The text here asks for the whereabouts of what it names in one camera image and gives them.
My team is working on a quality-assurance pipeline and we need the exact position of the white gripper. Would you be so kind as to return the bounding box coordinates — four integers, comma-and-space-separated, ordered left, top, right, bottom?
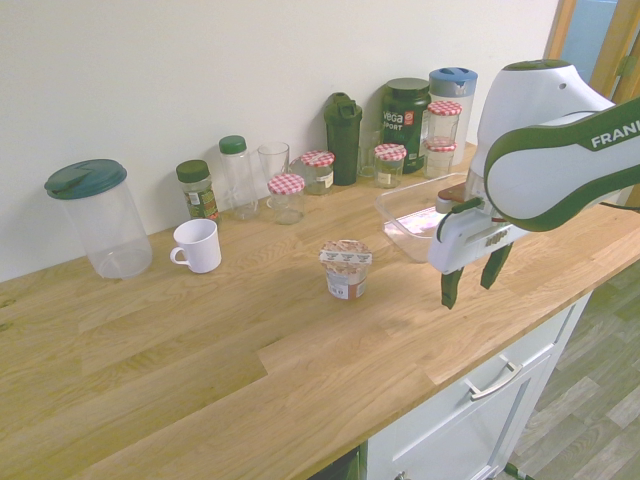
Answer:
427, 198, 516, 311

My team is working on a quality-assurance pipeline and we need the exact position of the clear rectangular plastic container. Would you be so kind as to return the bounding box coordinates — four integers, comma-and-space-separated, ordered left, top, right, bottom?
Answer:
374, 172, 474, 265

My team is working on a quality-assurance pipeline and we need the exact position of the empty jar red checkered lid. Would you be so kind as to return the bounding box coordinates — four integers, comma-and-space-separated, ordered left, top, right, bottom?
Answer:
266, 173, 306, 226
422, 138, 458, 180
425, 100, 463, 144

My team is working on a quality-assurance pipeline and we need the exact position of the labelled jar red checkered lid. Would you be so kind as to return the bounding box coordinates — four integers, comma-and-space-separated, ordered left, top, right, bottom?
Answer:
299, 150, 336, 196
373, 143, 407, 189

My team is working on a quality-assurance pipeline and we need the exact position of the dark green shaker bottle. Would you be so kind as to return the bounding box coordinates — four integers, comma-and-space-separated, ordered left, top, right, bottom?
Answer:
323, 91, 363, 187

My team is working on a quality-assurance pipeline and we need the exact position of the dark Vega Sport tub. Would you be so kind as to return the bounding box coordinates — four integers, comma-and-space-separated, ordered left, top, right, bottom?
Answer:
380, 77, 432, 175

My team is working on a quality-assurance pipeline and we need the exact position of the clear canister with blue lid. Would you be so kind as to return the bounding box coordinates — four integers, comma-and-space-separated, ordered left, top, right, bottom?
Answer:
428, 66, 479, 166

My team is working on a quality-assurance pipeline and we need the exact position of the tall drinking glass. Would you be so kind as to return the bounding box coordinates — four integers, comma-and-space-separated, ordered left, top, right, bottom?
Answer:
257, 142, 292, 211

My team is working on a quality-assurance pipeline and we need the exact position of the clear bottle with green cap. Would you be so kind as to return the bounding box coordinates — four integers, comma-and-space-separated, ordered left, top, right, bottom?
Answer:
218, 135, 260, 222

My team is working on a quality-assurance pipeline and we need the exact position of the white mug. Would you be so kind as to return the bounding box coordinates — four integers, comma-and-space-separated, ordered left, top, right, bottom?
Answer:
169, 218, 223, 275

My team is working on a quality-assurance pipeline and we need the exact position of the spice jar with dark lid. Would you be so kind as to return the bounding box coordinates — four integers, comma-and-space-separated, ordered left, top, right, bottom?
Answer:
175, 159, 222, 226

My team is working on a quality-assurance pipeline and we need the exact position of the clear canister with green lid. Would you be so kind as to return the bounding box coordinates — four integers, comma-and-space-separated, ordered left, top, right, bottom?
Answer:
43, 158, 154, 280

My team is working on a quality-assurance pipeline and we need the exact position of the metal drawer handle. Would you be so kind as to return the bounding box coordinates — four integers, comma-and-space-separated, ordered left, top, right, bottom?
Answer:
464, 360, 524, 401

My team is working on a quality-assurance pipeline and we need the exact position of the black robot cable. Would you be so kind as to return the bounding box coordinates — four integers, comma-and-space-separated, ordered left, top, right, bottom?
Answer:
597, 198, 640, 214

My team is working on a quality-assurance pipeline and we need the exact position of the wooden door frame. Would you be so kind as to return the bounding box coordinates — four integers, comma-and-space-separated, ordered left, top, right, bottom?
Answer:
543, 0, 640, 104

